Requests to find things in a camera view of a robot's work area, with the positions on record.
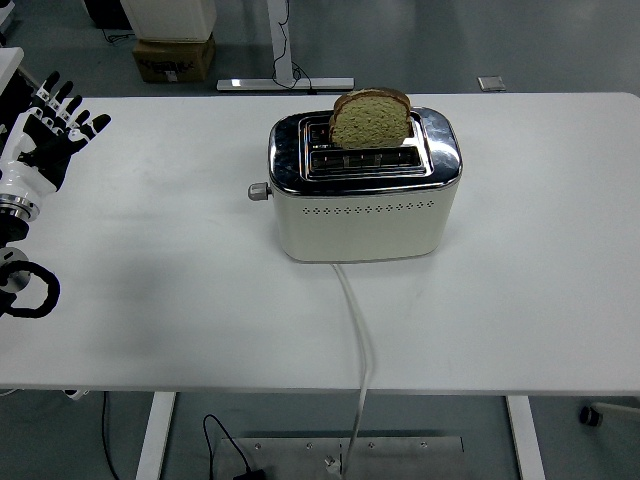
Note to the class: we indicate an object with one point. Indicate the grey toaster lever knob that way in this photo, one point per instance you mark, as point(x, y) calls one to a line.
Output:
point(258, 192)

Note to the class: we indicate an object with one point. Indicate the chair leg with black caster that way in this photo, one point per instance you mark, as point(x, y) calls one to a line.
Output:
point(591, 416)

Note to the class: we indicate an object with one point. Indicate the white desk leg stand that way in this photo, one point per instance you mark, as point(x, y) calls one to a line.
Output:
point(280, 40)

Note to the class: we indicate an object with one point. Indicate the white side table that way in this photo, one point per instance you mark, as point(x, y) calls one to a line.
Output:
point(9, 62)

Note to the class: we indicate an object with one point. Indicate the white plastic bin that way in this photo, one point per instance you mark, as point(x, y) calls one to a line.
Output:
point(170, 17)

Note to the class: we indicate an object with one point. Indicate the grey metal plate with screws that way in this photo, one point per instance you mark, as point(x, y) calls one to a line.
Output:
point(400, 457)

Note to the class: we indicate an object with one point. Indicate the white table leg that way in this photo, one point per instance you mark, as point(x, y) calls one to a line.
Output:
point(155, 435)
point(525, 440)

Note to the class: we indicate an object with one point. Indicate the grey floor socket plate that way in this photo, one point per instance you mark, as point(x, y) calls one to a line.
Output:
point(491, 83)

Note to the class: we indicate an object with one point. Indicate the white clip under table edge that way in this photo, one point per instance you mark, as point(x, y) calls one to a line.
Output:
point(76, 394)

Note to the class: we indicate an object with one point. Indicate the black box on floor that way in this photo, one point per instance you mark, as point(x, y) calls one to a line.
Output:
point(107, 12)

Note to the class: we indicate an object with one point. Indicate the brown bread slice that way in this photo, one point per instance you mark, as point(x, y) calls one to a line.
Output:
point(370, 125)

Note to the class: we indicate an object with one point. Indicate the cream and chrome toaster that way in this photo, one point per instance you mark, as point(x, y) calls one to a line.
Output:
point(360, 230)

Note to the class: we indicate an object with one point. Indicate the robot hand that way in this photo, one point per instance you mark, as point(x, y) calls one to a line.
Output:
point(20, 177)

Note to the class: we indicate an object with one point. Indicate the brown cardboard box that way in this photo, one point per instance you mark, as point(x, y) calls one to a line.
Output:
point(172, 60)

